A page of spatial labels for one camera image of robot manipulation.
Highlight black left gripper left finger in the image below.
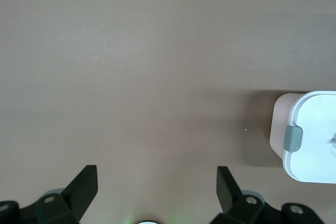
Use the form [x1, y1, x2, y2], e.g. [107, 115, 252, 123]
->
[35, 165, 98, 224]

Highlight pink plastic storage box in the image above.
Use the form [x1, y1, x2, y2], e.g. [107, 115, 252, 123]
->
[269, 92, 307, 162]

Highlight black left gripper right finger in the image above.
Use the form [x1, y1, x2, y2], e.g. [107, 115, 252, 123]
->
[211, 166, 266, 224]

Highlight white box lid grey clips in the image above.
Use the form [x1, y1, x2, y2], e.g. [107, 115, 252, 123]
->
[282, 90, 336, 184]

